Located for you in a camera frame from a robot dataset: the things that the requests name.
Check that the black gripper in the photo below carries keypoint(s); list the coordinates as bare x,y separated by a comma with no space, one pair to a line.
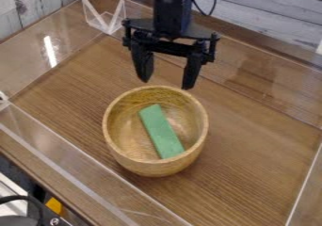
169,33

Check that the green rectangular block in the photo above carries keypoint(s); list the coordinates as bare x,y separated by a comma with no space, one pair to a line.
160,132

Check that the brown wooden bowl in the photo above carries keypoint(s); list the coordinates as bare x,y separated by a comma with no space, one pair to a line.
127,139

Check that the black device with yellow label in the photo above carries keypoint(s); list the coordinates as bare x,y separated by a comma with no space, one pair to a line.
47,210

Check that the clear acrylic corner bracket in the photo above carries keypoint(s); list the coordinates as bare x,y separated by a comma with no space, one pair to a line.
105,22

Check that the clear acrylic tray wall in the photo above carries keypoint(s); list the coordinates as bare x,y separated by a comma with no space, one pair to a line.
92,191

